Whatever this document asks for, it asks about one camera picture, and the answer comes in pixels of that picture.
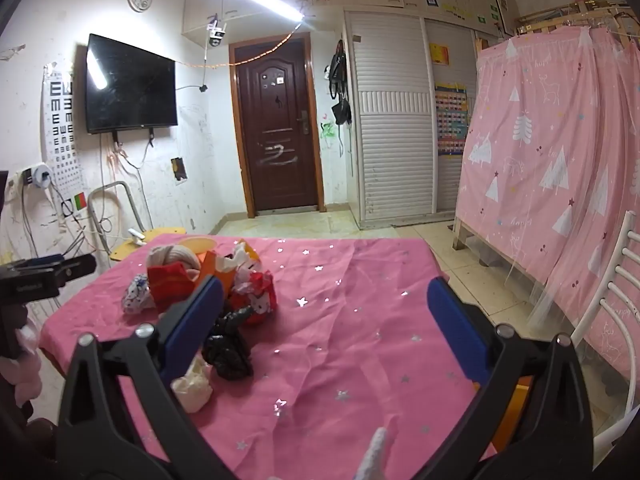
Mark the colourful grid wall chart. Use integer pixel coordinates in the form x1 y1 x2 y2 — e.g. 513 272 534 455
434 82 471 158

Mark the white stick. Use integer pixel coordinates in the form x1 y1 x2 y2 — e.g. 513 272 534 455
352 427 388 480

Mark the white metal chair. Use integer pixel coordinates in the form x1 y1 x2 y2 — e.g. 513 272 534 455
570 210 640 456

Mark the grey metal tube frame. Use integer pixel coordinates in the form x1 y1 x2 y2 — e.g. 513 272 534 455
89 180 153 256

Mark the red white wrapper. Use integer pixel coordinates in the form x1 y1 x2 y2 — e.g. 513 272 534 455
229 270 276 326

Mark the person's left forearm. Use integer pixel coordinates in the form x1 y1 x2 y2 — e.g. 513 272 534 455
0 320 43 411

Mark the dark brown door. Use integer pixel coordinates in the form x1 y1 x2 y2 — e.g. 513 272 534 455
229 32 326 218

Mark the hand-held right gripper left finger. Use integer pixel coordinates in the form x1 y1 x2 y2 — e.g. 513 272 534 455
57 275 236 480

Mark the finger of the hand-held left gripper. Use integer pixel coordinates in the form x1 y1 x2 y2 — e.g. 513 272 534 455
0 254 97 306

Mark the yellow round stool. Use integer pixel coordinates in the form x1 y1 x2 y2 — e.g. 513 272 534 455
109 227 187 263

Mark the white security camera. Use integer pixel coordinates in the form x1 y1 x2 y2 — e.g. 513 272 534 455
207 14 229 48

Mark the pink tree-print bed curtain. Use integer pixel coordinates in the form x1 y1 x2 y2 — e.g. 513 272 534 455
454 25 640 376

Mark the pink star-print tablecloth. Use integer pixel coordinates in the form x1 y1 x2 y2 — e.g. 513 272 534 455
39 234 501 480

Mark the white dotted wrapper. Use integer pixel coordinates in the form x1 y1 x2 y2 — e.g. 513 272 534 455
122 275 156 315

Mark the beige paper bowl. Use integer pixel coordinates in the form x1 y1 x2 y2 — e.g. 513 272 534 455
180 236 218 253

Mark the white slatted wardrobe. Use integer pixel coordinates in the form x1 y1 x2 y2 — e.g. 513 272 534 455
344 9 481 226

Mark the large black hanging bag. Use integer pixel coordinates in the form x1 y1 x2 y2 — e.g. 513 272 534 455
327 40 352 102

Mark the orange white carton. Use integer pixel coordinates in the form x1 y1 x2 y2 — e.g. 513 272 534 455
200 240 261 281

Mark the red packet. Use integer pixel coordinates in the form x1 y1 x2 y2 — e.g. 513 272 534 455
147 262 196 306

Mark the white power strip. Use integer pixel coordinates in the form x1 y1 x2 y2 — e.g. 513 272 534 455
20 162 53 188

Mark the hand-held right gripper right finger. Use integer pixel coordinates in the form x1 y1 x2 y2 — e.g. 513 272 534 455
426 276 596 480

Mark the white knotted bag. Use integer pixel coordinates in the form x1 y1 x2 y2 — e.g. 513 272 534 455
146 244 201 273

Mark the black plastic bag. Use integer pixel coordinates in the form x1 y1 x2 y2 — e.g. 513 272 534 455
202 305 254 380

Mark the eye chart poster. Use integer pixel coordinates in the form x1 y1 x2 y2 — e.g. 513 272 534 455
46 62 85 196

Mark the black wall television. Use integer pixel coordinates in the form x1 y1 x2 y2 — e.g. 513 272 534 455
84 33 179 135

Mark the string light wire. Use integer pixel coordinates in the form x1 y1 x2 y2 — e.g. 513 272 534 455
175 30 306 68

